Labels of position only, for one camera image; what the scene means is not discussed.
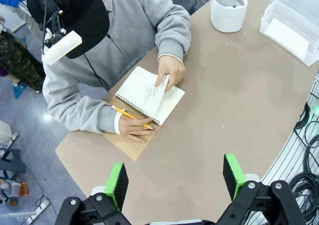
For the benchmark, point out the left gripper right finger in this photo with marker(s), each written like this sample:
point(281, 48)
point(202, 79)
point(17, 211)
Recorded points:
point(233, 175)

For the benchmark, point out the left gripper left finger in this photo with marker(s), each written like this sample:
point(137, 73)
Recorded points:
point(117, 185)

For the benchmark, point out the orange pencil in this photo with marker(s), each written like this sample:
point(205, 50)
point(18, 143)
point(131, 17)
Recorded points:
point(124, 112)

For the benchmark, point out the spiral notebook brown cover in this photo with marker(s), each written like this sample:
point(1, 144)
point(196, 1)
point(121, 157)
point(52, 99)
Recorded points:
point(139, 87)

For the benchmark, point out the person's right forearm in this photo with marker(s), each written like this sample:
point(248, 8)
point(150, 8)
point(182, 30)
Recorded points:
point(82, 115)

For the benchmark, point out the person's left forearm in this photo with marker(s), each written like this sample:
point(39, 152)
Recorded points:
point(174, 33)

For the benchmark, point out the person's right hand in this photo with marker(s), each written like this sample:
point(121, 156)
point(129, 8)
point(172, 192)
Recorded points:
point(132, 129)

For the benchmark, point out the person's left hand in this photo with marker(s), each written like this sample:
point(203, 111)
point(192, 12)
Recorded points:
point(174, 67)

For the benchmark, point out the white power strip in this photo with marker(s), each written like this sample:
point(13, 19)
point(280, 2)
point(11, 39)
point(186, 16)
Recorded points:
point(38, 208)

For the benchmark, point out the white storage box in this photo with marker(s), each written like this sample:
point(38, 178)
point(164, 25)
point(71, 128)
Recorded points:
point(4, 132)

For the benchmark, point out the white perforated plastic basket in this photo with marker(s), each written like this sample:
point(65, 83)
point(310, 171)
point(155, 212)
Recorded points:
point(314, 50)

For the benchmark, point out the white lidded trash bin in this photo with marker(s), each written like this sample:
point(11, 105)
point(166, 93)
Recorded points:
point(228, 18)

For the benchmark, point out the person in grey hoodie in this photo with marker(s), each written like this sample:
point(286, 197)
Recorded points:
point(134, 23)

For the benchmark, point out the black cap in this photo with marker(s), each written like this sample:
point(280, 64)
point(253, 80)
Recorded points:
point(84, 18)

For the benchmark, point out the white head-mounted camera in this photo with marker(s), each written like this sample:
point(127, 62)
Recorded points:
point(63, 48)

